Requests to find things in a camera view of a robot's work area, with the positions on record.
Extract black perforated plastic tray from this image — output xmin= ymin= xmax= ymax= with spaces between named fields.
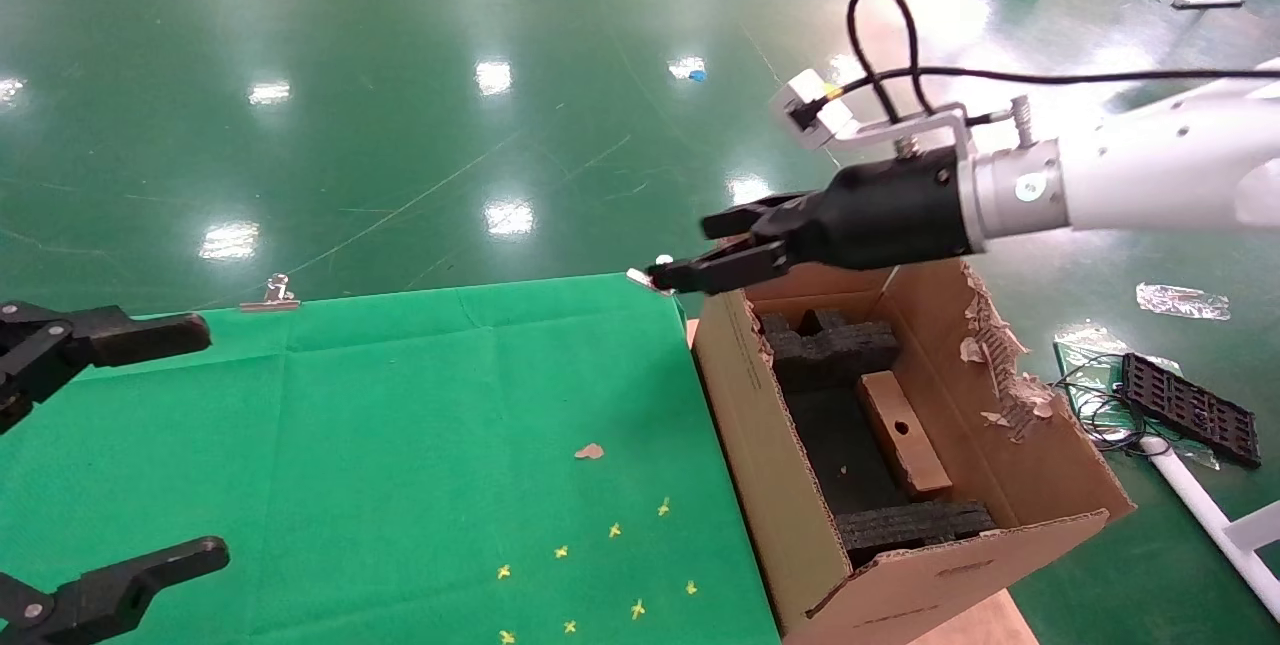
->
xmin=1118 ymin=353 xmax=1263 ymax=471

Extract small cardboard box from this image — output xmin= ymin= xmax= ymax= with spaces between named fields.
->
xmin=857 ymin=370 xmax=953 ymax=503

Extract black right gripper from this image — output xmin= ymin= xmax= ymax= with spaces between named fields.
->
xmin=648 ymin=147 xmax=986 ymax=298

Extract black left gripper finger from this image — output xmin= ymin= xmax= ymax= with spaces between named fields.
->
xmin=0 ymin=303 xmax=213 ymax=436
xmin=0 ymin=538 xmax=231 ymax=645

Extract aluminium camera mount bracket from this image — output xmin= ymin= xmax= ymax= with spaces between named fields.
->
xmin=835 ymin=103 xmax=976 ymax=161

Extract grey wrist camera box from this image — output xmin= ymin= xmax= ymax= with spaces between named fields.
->
xmin=770 ymin=69 xmax=856 ymax=151

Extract thin black floor wires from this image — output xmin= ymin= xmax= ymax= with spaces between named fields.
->
xmin=1055 ymin=355 xmax=1151 ymax=454

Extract silver metal binder clip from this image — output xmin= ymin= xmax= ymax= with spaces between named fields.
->
xmin=627 ymin=255 xmax=679 ymax=294
xmin=240 ymin=273 xmax=301 ymax=313

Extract white metal frame leg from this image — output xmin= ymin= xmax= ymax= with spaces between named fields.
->
xmin=1140 ymin=437 xmax=1280 ymax=618

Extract crumpled clear plastic wrap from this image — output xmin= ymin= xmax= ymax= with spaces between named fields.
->
xmin=1136 ymin=282 xmax=1231 ymax=321

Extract black camera cable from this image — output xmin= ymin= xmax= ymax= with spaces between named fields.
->
xmin=846 ymin=0 xmax=1280 ymax=121

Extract green table cloth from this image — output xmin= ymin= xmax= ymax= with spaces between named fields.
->
xmin=0 ymin=272 xmax=783 ymax=645

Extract large open brown carton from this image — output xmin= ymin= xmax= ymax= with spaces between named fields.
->
xmin=693 ymin=257 xmax=1136 ymax=645

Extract clear greenish plastic bag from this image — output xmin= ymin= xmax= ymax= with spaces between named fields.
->
xmin=1052 ymin=323 xmax=1131 ymax=446

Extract black foam bottom liner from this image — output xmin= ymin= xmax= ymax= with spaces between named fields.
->
xmin=785 ymin=387 xmax=891 ymax=516

